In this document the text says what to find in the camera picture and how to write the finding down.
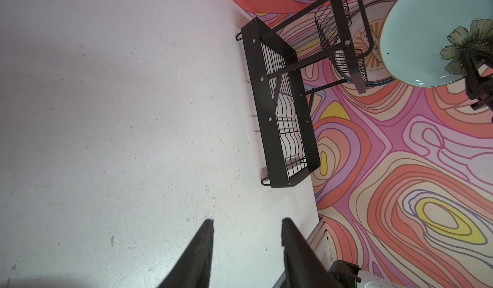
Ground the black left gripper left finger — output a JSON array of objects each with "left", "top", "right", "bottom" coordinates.
[{"left": 158, "top": 219, "right": 214, "bottom": 288}]

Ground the light blue flower plate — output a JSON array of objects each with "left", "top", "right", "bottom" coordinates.
[{"left": 380, "top": 0, "right": 492, "bottom": 88}]

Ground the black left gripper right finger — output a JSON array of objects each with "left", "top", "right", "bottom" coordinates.
[{"left": 281, "top": 218, "right": 342, "bottom": 287}]

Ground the black two-tier dish rack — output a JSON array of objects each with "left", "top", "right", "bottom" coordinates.
[{"left": 236, "top": 0, "right": 372, "bottom": 189}]

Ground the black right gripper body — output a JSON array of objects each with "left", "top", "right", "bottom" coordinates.
[{"left": 461, "top": 49, "right": 492, "bottom": 110}]

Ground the large orange sunburst plate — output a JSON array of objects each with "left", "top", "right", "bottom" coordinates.
[{"left": 350, "top": 0, "right": 397, "bottom": 87}]

